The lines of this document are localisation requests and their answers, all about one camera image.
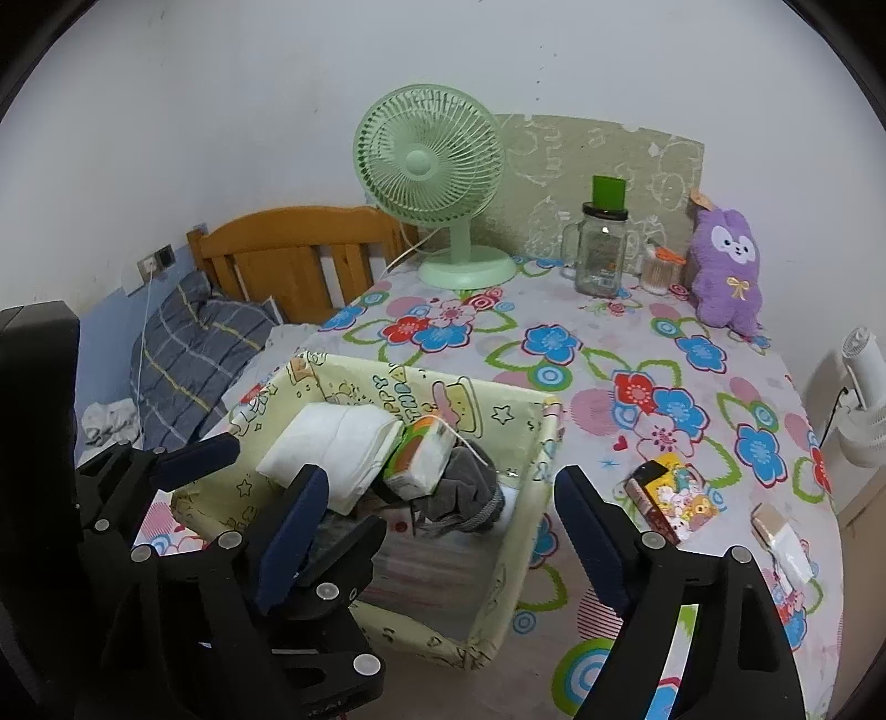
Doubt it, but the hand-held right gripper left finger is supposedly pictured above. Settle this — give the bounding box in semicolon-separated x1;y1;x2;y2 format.
97;465;331;720

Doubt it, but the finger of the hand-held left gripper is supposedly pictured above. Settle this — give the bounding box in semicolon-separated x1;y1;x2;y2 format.
75;433;241;537
270;516;387;720

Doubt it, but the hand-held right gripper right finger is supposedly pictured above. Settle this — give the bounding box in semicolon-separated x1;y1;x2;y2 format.
554;465;810;720

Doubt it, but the white towel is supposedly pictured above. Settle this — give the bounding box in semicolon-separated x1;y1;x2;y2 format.
256;403;404;515

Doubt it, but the gray pouch with braided cord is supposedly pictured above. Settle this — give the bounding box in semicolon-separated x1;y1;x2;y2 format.
415;446;508;539

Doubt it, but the green orange tissue pack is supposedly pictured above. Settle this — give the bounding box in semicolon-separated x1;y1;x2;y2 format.
384;414;458;501

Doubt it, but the yellow cartoon fabric storage box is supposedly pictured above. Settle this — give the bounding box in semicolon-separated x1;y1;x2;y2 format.
169;352;565;672

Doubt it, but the white crumpled cloth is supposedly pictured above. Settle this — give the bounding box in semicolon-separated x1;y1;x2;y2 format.
81;399;143;448

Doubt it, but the yellow cartoon card pack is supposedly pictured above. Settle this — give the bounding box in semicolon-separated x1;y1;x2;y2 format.
626;453;719;548

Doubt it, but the gray plaid pillow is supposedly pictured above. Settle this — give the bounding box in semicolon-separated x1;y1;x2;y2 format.
130;271;281;451

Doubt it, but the clear plastic packet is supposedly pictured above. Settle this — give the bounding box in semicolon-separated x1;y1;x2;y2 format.
751;504;816;586

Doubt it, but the wooden bed headboard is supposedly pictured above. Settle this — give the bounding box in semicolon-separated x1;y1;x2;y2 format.
187;205;423;325

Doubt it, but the toothpick jar with orange lid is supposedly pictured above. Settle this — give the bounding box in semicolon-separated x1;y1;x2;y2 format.
640;245;686;297

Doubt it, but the glass mug jar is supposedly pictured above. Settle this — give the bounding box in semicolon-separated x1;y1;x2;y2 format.
560;200;641;299

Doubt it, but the white clip fan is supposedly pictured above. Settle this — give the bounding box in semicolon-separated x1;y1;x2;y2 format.
806;327;886;472

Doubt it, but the purple plush toy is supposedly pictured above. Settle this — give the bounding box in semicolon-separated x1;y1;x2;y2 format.
688;190;766;330

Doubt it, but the small green box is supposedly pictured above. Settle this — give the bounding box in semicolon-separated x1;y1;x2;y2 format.
591;175;627;212

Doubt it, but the green desk fan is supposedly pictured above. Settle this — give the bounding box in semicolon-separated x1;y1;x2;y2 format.
353;83;519;290

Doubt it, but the white charger cable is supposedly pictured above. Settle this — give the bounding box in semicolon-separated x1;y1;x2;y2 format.
131;266;157;448

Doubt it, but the wall socket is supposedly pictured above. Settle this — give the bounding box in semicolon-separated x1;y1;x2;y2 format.
136;244;176;281

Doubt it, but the white fan cable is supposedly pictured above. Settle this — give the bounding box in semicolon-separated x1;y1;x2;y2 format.
377;222;431;279

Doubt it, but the green patterned wall sticker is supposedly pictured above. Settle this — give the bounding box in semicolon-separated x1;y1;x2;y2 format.
493;114;707;268

